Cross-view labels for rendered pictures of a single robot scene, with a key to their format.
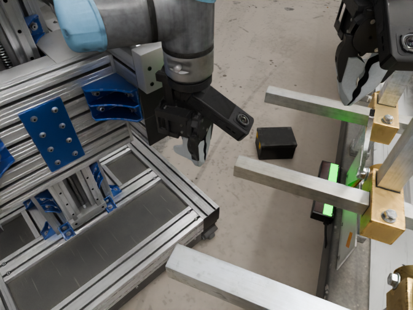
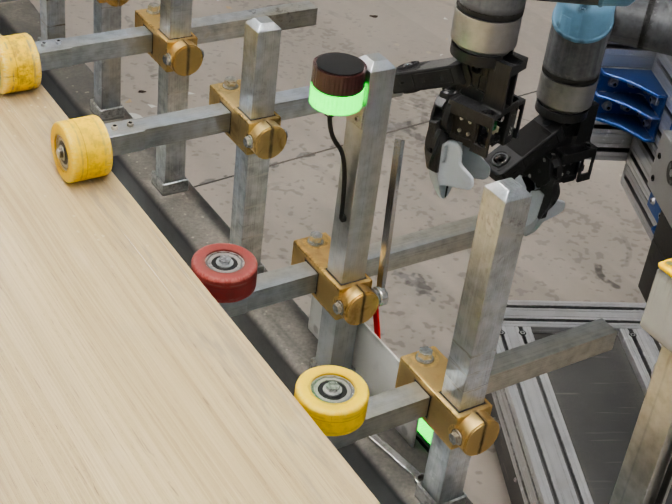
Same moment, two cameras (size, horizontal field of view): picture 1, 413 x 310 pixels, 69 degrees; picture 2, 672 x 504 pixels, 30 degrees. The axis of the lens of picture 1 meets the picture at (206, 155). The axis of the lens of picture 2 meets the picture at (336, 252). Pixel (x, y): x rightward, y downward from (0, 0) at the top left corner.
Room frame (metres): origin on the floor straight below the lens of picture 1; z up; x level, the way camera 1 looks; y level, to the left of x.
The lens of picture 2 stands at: (0.98, -1.40, 1.80)
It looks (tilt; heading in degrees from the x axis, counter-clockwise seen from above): 35 degrees down; 122
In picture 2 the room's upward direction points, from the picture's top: 8 degrees clockwise
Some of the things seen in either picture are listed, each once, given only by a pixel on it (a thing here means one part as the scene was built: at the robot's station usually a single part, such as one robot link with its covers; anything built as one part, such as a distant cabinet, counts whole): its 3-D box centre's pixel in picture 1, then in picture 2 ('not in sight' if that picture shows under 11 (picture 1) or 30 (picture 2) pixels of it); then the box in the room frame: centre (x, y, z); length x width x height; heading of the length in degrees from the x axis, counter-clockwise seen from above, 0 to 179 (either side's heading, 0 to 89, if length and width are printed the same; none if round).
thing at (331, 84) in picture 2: not in sight; (339, 73); (0.30, -0.36, 1.16); 0.06 x 0.06 x 0.02
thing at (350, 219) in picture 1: (350, 203); (363, 355); (0.36, -0.30, 0.75); 0.26 x 0.01 x 0.10; 158
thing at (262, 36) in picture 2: not in sight; (251, 177); (0.09, -0.22, 0.87); 0.03 x 0.03 x 0.48; 68
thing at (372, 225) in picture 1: (383, 200); (332, 280); (0.30, -0.31, 0.85); 0.13 x 0.06 x 0.05; 158
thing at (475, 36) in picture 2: not in sight; (487, 26); (0.40, -0.22, 1.21); 0.08 x 0.08 x 0.05
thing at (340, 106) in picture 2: not in sight; (336, 93); (0.30, -0.36, 1.14); 0.06 x 0.06 x 0.02
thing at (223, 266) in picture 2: not in sight; (222, 295); (0.22, -0.44, 0.85); 0.08 x 0.08 x 0.11
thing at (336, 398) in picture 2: not in sight; (327, 424); (0.46, -0.53, 0.85); 0.08 x 0.08 x 0.11
